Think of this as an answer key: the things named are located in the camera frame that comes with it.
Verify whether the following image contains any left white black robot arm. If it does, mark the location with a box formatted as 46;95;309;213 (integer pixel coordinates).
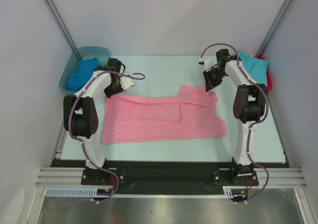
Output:
63;58;135;184

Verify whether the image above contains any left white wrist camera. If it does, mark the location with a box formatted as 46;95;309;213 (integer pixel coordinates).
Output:
119;76;136;90

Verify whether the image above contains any teal folded t shirt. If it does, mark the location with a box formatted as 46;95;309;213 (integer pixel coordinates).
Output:
238;51;269;86

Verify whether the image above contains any red folded t shirt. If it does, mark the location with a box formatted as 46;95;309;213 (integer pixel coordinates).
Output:
258;57;272;91

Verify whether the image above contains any left slotted cable duct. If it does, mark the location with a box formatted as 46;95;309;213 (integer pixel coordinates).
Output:
46;187;113;198

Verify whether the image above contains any aluminium corner post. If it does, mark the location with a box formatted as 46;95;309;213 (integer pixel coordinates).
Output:
43;0;77;52
255;0;293;58

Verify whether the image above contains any right slotted cable duct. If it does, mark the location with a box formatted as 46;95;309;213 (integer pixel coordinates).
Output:
223;186;251;198

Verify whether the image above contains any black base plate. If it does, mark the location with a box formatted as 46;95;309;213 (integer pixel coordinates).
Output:
49;159;291;195

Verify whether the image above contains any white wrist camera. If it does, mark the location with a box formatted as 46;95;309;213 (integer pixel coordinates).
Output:
198;58;213;72
119;76;136;90

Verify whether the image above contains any front aluminium rail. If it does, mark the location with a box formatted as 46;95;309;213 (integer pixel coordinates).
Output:
35;167;306;188

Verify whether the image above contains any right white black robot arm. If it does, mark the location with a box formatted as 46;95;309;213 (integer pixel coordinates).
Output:
199;49;268;185

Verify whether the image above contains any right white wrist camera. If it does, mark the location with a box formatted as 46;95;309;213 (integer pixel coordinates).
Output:
198;58;213;72

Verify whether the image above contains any left aluminium corner post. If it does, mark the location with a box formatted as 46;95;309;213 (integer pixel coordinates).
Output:
43;0;77;52

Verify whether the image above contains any right aluminium corner post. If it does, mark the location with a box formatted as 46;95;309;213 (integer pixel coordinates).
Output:
255;0;293;58

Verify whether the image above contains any blue crumpled t shirt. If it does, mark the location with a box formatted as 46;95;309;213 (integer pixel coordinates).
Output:
66;58;100;92

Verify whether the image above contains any teal plastic bin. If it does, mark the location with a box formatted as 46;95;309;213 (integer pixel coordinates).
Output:
59;46;111;94

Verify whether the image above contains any pink t shirt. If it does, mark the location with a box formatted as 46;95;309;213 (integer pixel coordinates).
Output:
101;85;227;145

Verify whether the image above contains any slotted cable duct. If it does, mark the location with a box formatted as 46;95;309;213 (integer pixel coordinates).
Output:
46;187;113;198
223;186;251;198

